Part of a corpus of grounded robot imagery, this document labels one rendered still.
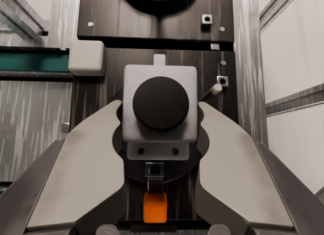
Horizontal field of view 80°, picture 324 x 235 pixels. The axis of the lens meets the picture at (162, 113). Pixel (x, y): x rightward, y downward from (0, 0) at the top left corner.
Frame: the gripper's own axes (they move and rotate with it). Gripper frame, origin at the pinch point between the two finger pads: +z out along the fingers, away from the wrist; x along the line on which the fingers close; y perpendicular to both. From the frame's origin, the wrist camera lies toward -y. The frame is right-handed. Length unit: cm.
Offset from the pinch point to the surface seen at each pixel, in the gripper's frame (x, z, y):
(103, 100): -7.6, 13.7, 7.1
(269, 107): 19.0, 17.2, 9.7
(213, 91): 5.1, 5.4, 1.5
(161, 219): 0.4, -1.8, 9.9
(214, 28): 8.7, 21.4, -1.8
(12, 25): -19.7, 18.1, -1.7
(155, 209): -0.2, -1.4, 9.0
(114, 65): -6.4, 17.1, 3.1
